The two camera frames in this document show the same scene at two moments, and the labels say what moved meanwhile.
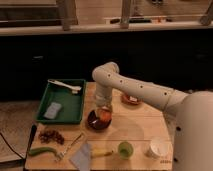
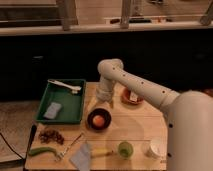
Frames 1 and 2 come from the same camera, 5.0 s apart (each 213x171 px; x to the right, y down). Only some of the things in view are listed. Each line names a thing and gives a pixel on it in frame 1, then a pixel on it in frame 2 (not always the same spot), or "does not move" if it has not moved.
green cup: [125, 150] does not move
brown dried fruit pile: [50, 135] does not move
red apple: [105, 115] to [98, 120]
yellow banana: [100, 152] does not move
